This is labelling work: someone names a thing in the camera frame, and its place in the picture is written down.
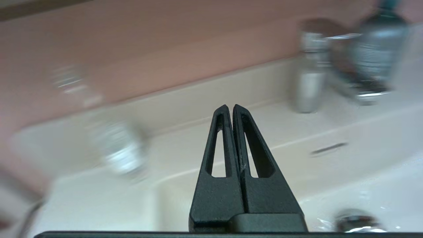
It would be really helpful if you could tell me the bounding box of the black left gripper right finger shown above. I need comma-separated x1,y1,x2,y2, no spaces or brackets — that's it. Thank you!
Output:
232,104,303,215

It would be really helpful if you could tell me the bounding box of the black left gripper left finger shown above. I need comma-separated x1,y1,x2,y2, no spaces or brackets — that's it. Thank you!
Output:
189,105,247,232

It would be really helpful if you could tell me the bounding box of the chrome faucet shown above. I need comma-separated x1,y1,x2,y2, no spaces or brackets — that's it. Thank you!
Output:
290,18,391,115

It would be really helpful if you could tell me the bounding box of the white ceramic sink basin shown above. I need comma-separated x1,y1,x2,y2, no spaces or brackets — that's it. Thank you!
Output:
9,56,423,233

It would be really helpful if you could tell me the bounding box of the chrome drain stopper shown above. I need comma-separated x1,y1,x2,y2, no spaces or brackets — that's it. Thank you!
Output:
333,208,388,233

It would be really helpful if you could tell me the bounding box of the clear plastic water bottle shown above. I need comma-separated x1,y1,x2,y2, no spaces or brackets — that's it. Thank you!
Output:
49,62,150,181

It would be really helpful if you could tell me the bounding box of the grey pump soap bottle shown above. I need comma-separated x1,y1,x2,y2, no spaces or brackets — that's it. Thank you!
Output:
350,0,412,84

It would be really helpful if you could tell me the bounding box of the beige towel rail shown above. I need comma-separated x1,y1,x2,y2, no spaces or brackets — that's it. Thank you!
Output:
13,200,45,238

